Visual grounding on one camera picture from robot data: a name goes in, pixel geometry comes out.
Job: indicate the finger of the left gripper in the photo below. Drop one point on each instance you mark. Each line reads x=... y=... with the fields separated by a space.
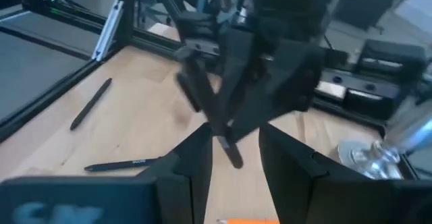
x=238 y=69
x=287 y=89

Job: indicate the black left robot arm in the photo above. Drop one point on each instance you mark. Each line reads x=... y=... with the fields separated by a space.
x=391 y=58

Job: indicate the black aluminium table frame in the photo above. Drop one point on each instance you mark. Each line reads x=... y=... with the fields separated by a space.
x=44 y=99

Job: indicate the orange pencil with eraser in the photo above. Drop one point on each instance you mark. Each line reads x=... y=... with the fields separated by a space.
x=249 y=221

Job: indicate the white shade silver table lamp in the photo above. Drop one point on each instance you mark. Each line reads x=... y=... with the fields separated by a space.
x=371 y=160

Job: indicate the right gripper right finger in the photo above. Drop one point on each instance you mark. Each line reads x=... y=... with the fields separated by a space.
x=290 y=183

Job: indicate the black marker pen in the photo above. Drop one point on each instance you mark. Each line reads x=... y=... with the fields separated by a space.
x=89 y=106

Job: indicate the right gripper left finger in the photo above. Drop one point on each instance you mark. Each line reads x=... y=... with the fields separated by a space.
x=182 y=190

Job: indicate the glossy black pen grey print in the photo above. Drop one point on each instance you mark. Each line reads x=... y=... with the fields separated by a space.
x=118 y=165

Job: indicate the silver frame bracket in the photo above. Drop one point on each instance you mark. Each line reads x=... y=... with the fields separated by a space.
x=108 y=31

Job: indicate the slim matte black pen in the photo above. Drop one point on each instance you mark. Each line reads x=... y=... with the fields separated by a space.
x=206 y=99

